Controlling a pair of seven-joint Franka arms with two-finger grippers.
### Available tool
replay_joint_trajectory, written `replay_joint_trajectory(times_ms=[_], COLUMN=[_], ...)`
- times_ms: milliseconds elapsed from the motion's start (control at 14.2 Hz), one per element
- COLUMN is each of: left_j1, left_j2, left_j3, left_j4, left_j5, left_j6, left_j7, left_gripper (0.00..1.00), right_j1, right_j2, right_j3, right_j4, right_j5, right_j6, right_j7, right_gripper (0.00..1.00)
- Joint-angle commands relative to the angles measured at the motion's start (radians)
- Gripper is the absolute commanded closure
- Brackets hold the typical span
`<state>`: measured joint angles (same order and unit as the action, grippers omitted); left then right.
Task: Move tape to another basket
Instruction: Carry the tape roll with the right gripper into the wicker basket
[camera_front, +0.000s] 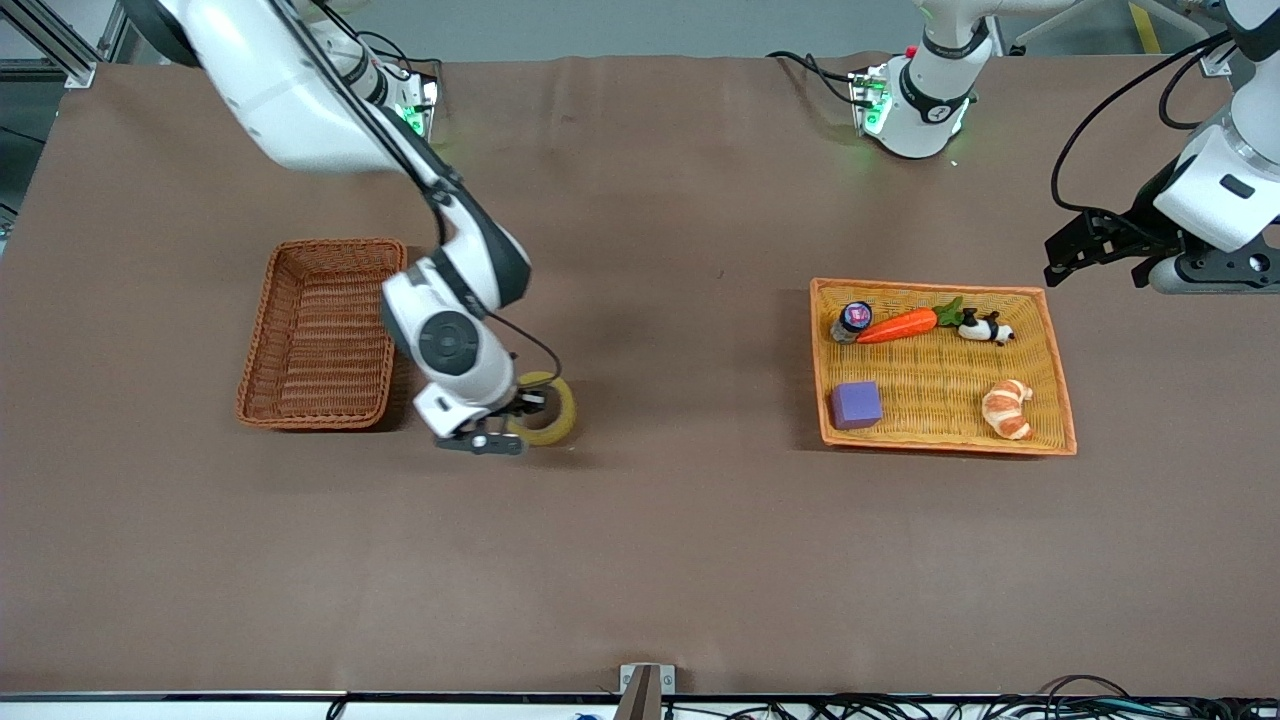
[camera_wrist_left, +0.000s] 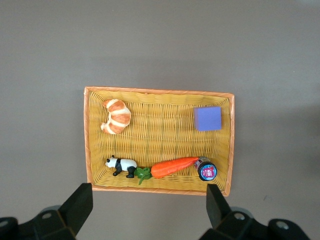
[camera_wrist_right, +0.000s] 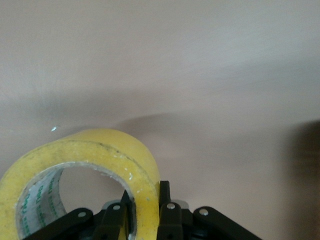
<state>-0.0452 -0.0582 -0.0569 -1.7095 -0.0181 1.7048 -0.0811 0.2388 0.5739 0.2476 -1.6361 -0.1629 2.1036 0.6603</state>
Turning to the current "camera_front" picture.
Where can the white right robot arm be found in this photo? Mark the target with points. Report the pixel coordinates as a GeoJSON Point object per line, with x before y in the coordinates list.
{"type": "Point", "coordinates": [290, 110]}

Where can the brown table cover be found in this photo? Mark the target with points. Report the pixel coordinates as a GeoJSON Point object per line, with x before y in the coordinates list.
{"type": "Point", "coordinates": [640, 550]}

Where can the black white panda toy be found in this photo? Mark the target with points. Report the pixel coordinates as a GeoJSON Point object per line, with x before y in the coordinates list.
{"type": "Point", "coordinates": [985, 328]}

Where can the orange carrot toy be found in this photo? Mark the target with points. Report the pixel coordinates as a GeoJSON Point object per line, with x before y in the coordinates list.
{"type": "Point", "coordinates": [900, 325]}

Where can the purple cube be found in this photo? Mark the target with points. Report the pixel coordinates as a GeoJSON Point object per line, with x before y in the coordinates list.
{"type": "Point", "coordinates": [856, 405]}

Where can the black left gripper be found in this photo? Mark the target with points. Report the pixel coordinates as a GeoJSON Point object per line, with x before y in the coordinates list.
{"type": "Point", "coordinates": [1137, 226]}

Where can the clear yellowish tape roll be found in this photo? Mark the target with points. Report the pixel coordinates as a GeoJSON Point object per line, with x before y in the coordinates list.
{"type": "Point", "coordinates": [565, 415]}

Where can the aluminium frame post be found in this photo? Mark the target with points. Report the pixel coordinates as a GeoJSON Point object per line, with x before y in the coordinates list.
{"type": "Point", "coordinates": [1215, 60]}
{"type": "Point", "coordinates": [60, 50]}

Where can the small jar with dark lid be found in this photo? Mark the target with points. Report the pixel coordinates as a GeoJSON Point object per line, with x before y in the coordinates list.
{"type": "Point", "coordinates": [855, 318]}

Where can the croissant toy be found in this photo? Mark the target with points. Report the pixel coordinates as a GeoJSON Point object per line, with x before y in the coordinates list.
{"type": "Point", "coordinates": [1005, 410]}

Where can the brown wicker basket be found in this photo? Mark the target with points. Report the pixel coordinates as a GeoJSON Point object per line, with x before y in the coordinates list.
{"type": "Point", "coordinates": [320, 340]}

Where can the orange wicker tray basket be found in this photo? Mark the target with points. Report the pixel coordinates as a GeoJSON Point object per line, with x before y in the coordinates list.
{"type": "Point", "coordinates": [1030, 360]}

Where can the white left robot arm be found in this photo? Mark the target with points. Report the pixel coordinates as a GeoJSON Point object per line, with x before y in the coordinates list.
{"type": "Point", "coordinates": [920, 110]}

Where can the grey metal bracket post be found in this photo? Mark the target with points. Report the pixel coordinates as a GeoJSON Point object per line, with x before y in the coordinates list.
{"type": "Point", "coordinates": [645, 690]}

